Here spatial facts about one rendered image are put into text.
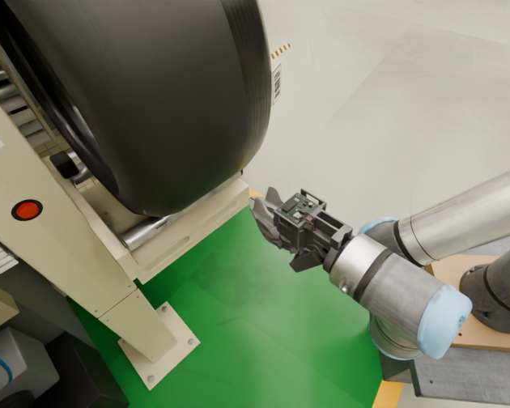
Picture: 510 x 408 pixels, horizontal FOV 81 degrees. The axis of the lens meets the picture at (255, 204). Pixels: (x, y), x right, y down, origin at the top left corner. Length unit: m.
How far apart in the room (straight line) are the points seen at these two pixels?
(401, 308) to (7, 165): 0.60
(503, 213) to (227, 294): 1.29
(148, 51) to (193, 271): 1.38
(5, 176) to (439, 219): 0.68
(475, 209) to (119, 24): 0.51
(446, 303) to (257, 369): 1.14
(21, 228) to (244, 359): 1.09
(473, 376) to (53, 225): 1.04
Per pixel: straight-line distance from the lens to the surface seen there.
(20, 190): 0.62
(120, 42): 0.39
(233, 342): 1.52
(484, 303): 1.03
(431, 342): 0.45
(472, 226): 0.54
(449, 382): 1.01
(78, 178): 0.91
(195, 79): 0.42
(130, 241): 0.71
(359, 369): 1.56
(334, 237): 0.45
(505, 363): 1.10
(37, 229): 0.68
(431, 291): 0.44
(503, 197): 0.53
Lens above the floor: 1.47
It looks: 51 degrees down
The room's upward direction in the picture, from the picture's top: straight up
